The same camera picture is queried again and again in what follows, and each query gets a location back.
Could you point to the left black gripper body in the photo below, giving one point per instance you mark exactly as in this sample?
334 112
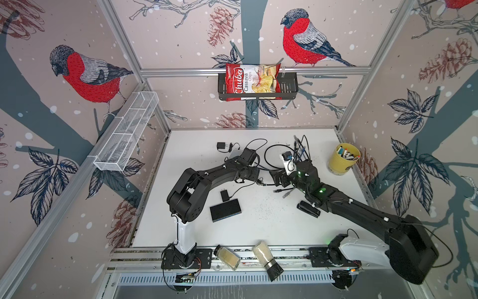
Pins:
252 174

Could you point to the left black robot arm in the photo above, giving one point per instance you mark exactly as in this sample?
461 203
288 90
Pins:
187 199

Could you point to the black stapler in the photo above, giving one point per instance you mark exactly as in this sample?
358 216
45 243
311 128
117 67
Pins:
308 209

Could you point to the black power adapter with cable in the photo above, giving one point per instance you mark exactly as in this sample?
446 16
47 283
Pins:
224 147

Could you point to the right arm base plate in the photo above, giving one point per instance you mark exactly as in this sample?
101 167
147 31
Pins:
330 255

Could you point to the black network switch box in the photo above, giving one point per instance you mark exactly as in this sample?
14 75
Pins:
225 210

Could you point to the black wall basket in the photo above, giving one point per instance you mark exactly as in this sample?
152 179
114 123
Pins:
287 83

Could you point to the yellow cup with pens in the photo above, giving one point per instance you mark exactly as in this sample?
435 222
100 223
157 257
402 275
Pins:
343 158

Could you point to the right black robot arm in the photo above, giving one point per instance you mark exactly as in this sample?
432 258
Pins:
411 252

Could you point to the white wire mesh shelf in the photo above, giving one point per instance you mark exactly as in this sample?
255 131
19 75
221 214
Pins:
119 147

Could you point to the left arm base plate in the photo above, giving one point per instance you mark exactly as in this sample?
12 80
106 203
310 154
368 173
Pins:
173 259

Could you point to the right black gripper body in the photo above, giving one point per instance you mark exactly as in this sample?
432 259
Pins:
291 179

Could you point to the red cassava chips bag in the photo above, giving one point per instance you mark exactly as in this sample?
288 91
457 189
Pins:
242 79

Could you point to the glass spice jar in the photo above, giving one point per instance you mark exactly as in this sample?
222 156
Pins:
228 257

